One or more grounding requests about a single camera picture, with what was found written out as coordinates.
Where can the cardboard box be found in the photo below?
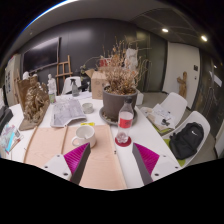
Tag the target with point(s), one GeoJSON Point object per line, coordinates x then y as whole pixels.
{"type": "Point", "coordinates": [96, 85]}

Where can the white mug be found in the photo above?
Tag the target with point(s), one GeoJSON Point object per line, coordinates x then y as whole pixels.
{"type": "Point", "coordinates": [85, 135]}

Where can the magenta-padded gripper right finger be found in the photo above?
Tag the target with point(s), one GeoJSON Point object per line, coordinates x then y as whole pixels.
{"type": "Point", "coordinates": [146, 157]}

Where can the grey spray bottle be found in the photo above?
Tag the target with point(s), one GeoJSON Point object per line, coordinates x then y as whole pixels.
{"type": "Point", "coordinates": [74, 89]}

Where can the yellow packet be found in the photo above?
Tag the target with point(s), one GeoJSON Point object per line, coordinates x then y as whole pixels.
{"type": "Point", "coordinates": [87, 124]}

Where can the wooden figure sculpture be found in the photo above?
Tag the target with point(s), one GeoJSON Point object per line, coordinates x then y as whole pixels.
{"type": "Point", "coordinates": [182, 85]}

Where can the small green-labelled bottle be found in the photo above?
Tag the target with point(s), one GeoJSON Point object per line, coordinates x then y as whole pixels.
{"type": "Point", "coordinates": [52, 98]}

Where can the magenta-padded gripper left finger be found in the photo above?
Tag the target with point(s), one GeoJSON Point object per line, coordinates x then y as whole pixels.
{"type": "Point", "coordinates": [77, 156]}

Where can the open grey printed booklet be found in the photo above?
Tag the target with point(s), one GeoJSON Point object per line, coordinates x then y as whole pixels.
{"type": "Point", "coordinates": [66, 111]}

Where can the white plastic chair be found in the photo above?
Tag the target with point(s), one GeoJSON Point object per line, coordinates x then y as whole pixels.
{"type": "Point", "coordinates": [66, 85]}

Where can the stack of papers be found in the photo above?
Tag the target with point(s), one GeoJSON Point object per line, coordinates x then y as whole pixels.
{"type": "Point", "coordinates": [161, 116]}

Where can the white plaster bust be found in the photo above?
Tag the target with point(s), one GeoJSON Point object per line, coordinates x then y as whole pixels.
{"type": "Point", "coordinates": [26, 75]}

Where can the small white figurine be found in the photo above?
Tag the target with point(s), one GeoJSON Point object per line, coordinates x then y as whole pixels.
{"type": "Point", "coordinates": [51, 83]}

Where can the black backpack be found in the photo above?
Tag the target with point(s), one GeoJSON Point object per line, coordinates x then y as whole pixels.
{"type": "Point", "coordinates": [186, 140]}

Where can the colourful packet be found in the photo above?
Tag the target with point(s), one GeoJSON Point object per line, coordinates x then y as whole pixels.
{"type": "Point", "coordinates": [10, 138]}

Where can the clear bottle with red label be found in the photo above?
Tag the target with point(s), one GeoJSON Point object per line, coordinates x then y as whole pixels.
{"type": "Point", "coordinates": [125, 121]}

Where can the black wall screen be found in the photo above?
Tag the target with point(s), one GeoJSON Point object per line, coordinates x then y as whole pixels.
{"type": "Point", "coordinates": [41, 55]}

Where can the white cabinet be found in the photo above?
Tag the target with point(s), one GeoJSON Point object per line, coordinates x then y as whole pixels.
{"type": "Point", "coordinates": [11, 78]}

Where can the wooden easel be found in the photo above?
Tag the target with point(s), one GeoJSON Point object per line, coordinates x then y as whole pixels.
{"type": "Point", "coordinates": [63, 71]}

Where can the grey plant saucer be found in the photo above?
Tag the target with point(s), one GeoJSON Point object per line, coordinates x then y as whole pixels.
{"type": "Point", "coordinates": [106, 118]}

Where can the white chair with green cushion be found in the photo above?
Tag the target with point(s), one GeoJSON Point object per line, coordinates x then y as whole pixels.
{"type": "Point", "coordinates": [200, 118]}

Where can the round ceiling light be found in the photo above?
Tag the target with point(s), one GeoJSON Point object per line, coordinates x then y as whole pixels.
{"type": "Point", "coordinates": [165, 30]}
{"type": "Point", "coordinates": [204, 38]}

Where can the light wooden board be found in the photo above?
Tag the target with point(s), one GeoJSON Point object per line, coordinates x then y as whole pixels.
{"type": "Point", "coordinates": [103, 160]}

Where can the small white bowl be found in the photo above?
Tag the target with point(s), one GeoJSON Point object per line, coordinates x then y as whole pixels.
{"type": "Point", "coordinates": [88, 108]}

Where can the dried plant in brown pot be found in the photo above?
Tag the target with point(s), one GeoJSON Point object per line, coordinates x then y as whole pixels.
{"type": "Point", "coordinates": [116, 100]}

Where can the black device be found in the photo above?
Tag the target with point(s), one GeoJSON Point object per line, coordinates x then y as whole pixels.
{"type": "Point", "coordinates": [5, 120]}

